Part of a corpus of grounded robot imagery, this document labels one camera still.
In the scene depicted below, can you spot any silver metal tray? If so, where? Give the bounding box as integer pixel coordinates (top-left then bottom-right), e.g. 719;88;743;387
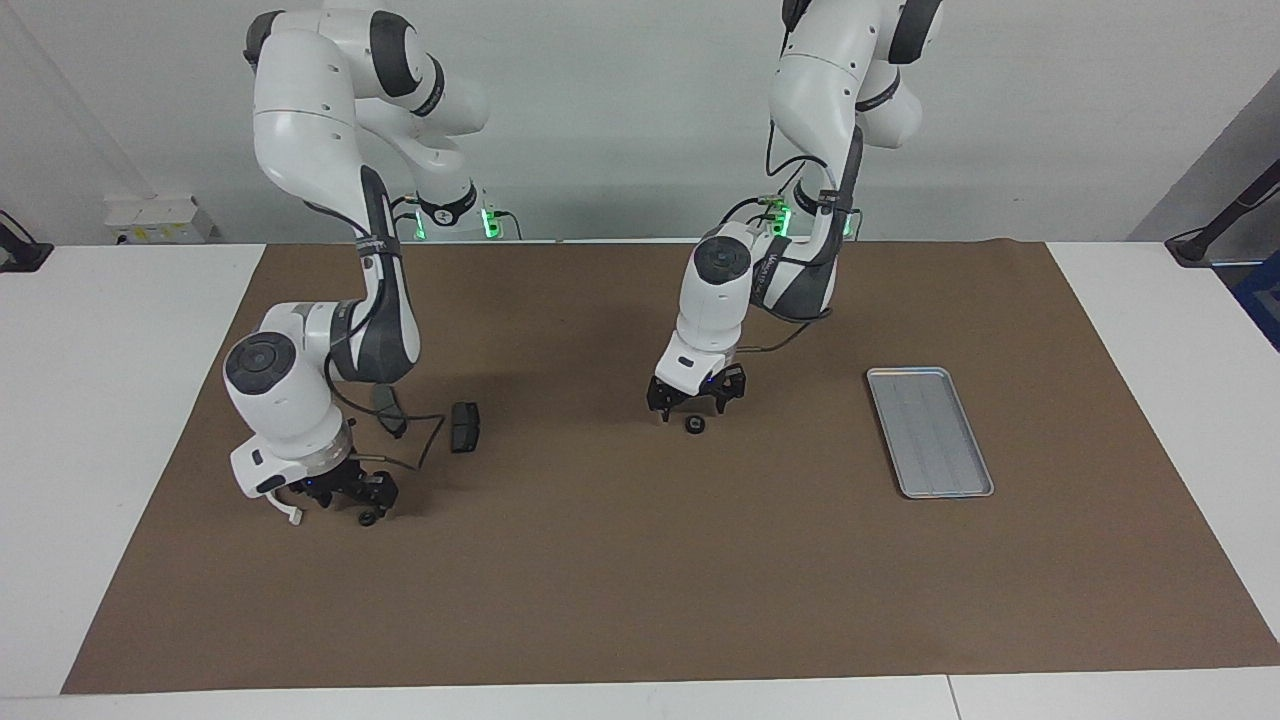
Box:
866;367;995;499

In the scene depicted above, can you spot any long dark brake pad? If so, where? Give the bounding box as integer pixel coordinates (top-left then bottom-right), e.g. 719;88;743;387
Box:
371;384;409;440

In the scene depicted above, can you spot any brown table mat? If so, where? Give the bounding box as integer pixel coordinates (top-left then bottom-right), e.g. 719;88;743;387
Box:
60;238;1280;696

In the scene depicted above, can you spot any black stand foot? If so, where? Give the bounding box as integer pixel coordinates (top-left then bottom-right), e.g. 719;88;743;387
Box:
0;208;54;273
1165;158;1280;267

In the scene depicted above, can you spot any blue crate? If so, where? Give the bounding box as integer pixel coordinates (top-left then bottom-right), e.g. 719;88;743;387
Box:
1232;250;1280;353

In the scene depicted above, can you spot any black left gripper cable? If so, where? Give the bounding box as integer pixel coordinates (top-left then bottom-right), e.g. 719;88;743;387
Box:
716;120;863;357

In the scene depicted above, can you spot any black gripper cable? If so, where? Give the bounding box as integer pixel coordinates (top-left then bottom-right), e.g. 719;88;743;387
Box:
300;195;448;473
716;120;863;357

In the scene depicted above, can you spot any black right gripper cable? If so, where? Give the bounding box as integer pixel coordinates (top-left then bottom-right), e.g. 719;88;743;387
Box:
300;195;448;473

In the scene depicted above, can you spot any white wall socket box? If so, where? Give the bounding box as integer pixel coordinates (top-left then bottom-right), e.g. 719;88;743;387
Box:
104;195;216;246

